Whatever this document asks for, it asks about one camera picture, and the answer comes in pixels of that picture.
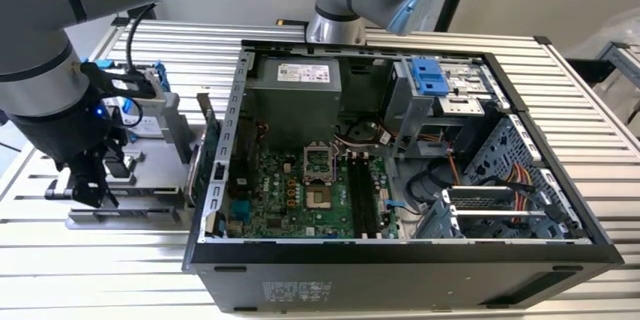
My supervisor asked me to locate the hard disk in blue carrier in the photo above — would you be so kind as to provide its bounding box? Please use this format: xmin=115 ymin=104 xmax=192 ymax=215
xmin=94 ymin=58 xmax=170 ymax=141

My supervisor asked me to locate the green graphics card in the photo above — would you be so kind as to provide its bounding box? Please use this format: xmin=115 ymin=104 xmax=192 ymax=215
xmin=183 ymin=91 xmax=224 ymax=208

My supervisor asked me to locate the blue plastic drive latch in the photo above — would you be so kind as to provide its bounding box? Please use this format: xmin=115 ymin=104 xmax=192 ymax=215
xmin=410 ymin=56 xmax=447 ymax=97

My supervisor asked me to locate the grey power supply unit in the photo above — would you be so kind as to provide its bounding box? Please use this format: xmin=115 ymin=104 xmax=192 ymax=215
xmin=247 ymin=55 xmax=344 ymax=151

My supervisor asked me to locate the green motherboard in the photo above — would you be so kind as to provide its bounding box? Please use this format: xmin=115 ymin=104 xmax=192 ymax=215
xmin=224 ymin=147 xmax=404 ymax=241

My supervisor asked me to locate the clear plastic sheet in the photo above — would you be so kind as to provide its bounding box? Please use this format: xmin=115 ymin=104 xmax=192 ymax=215
xmin=574 ymin=8 xmax=640 ymax=58

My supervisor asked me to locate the grey parts rack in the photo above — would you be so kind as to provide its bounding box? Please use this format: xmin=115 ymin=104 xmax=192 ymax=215
xmin=43 ymin=91 xmax=202 ymax=231

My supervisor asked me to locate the metal socket cover frame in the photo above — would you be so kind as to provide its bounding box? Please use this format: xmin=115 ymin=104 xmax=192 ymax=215
xmin=302 ymin=141 xmax=336 ymax=186

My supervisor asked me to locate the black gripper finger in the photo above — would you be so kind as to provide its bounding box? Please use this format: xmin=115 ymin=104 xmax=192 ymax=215
xmin=70 ymin=154 xmax=110 ymax=208
xmin=102 ymin=128 xmax=131 ymax=207

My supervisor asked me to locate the grey metal drive cage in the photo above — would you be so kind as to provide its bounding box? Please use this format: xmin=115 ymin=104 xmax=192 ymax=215
xmin=384 ymin=55 xmax=502 ymax=160

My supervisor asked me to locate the wrist camera with black bracket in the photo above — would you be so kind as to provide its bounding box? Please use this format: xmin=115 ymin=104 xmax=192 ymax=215
xmin=79 ymin=60 xmax=167 ymax=111

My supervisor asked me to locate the orange yellow red wire bundle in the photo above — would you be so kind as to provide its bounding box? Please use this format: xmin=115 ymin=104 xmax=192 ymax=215
xmin=504 ymin=162 xmax=539 ymax=223

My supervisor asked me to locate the thin metal locking lever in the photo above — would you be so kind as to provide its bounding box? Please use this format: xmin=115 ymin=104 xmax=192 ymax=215
xmin=331 ymin=147 xmax=343 ymax=186

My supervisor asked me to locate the black grey PC case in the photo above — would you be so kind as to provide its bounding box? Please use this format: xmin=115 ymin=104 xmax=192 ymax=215
xmin=182 ymin=38 xmax=627 ymax=316

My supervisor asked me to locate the black camera cable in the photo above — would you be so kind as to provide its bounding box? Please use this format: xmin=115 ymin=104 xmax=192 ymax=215
xmin=124 ymin=0 xmax=230 ymax=73

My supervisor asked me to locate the CPU socket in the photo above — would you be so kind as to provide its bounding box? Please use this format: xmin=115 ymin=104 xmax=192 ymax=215
xmin=303 ymin=184 xmax=335 ymax=211

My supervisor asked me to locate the black round case speaker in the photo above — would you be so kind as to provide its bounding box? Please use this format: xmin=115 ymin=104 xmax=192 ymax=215
xmin=344 ymin=119 xmax=384 ymax=145

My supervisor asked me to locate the perforated grey disk bay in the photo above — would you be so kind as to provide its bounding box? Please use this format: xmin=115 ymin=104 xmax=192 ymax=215
xmin=414 ymin=113 xmax=591 ymax=241

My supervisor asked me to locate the black case fan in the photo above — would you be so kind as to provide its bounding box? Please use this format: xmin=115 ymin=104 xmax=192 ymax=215
xmin=234 ymin=108 xmax=259 ymax=193

